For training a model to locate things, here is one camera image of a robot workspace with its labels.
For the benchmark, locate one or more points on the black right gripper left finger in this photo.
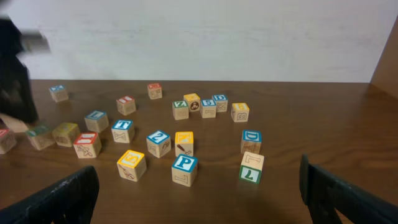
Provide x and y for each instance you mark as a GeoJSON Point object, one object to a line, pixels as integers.
{"type": "Point", "coordinates": [70, 200]}

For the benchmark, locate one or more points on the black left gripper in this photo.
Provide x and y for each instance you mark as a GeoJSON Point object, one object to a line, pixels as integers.
{"type": "Point", "coordinates": [16, 95]}

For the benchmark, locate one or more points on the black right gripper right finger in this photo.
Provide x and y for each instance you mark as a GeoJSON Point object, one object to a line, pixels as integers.
{"type": "Point", "coordinates": [325, 195]}

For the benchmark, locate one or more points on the red i block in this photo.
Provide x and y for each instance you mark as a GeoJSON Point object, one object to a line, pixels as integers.
{"type": "Point", "coordinates": [126, 105]}
{"type": "Point", "coordinates": [87, 145]}

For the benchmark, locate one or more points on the blue P block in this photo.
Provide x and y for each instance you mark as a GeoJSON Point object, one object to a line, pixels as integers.
{"type": "Point", "coordinates": [184, 170]}

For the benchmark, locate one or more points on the red U block middle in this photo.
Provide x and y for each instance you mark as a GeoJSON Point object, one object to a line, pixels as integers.
{"type": "Point", "coordinates": [7, 140]}

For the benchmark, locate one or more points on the blue X block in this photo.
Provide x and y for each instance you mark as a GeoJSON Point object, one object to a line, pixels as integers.
{"type": "Point", "coordinates": [59, 93]}

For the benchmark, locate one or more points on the green B block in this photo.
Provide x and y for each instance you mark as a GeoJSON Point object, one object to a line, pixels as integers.
{"type": "Point", "coordinates": [40, 137]}

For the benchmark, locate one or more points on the yellow block centre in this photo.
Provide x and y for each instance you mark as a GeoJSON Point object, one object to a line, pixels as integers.
{"type": "Point", "coordinates": [65, 134]}

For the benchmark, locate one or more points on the yellow S block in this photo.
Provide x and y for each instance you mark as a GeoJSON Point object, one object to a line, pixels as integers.
{"type": "Point", "coordinates": [132, 165]}

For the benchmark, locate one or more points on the green L block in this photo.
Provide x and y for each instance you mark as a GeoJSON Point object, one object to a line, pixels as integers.
{"type": "Point", "coordinates": [251, 167]}

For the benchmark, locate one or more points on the blue L block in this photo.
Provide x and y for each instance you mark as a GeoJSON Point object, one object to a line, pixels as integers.
{"type": "Point", "coordinates": [97, 121]}

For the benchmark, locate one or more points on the blue T block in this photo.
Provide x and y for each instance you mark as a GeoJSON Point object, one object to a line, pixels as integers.
{"type": "Point", "coordinates": [123, 131]}

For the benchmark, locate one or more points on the blue D block right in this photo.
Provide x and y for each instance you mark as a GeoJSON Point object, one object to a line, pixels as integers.
{"type": "Point", "coordinates": [251, 141]}

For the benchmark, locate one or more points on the blue d block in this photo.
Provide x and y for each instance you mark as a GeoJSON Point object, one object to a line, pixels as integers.
{"type": "Point", "coordinates": [251, 141]}
{"type": "Point", "coordinates": [221, 103]}

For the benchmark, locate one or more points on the blue 2 block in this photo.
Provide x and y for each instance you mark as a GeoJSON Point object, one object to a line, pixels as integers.
{"type": "Point", "coordinates": [158, 143]}

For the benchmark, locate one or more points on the yellow 8 block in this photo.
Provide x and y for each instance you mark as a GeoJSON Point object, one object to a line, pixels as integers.
{"type": "Point", "coordinates": [240, 112]}

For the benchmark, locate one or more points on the yellow K block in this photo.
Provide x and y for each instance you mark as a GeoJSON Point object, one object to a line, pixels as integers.
{"type": "Point", "coordinates": [184, 142]}

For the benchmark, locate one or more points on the red M block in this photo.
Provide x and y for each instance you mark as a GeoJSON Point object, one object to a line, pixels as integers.
{"type": "Point", "coordinates": [154, 91]}

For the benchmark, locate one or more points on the blue D block upper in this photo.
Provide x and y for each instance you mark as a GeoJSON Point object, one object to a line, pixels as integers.
{"type": "Point", "coordinates": [221, 103]}

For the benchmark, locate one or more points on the green Z block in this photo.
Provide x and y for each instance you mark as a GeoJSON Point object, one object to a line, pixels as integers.
{"type": "Point", "coordinates": [180, 110]}

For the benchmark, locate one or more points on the blue 5 block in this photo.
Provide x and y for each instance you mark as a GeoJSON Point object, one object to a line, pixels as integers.
{"type": "Point", "coordinates": [208, 108]}

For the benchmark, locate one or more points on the yellow block upper right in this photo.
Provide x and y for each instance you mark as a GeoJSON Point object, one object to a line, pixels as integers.
{"type": "Point", "coordinates": [193, 101]}

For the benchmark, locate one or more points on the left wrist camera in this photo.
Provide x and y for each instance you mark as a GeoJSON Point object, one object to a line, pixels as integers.
{"type": "Point", "coordinates": [34, 42]}

